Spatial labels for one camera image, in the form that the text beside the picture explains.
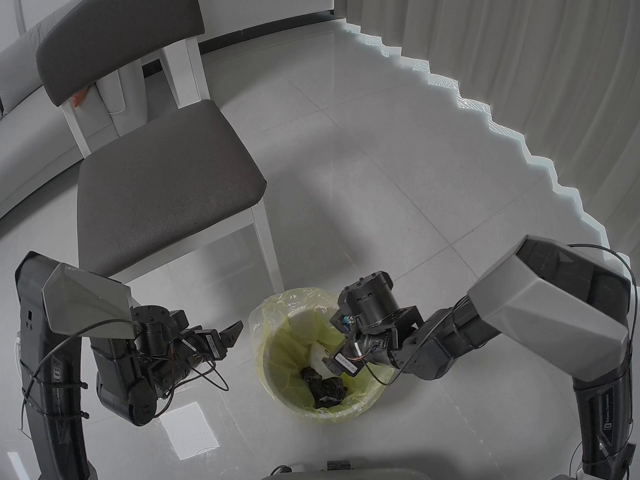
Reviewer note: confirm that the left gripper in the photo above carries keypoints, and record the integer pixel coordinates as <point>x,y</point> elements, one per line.
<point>197,345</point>

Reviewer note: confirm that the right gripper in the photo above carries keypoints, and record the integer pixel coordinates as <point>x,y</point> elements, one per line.
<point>367,350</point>

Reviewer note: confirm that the black plastic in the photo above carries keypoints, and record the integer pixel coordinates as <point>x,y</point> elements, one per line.
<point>325,388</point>

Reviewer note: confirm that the yellow plastic bag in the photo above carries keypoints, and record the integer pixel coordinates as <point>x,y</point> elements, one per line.
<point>280,313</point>

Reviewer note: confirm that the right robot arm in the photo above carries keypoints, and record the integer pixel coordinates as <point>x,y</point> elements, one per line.
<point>540,298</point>

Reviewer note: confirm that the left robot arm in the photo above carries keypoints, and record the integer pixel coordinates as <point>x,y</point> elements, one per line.
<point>75,298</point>

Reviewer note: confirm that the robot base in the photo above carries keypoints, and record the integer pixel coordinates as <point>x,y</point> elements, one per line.
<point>340,473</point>

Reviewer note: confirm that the pale grey trash bin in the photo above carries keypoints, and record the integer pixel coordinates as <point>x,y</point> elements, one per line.
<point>305,320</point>

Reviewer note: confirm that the grey seat white chair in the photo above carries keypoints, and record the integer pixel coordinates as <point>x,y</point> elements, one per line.
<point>165,178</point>

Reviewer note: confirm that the orange tag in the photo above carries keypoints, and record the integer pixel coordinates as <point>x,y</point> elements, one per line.
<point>79,99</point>

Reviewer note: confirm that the pale grey sofa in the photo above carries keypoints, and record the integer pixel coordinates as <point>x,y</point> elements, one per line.
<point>25,118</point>

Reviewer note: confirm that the white curtain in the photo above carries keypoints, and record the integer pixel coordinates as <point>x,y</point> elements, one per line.
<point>525,48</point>

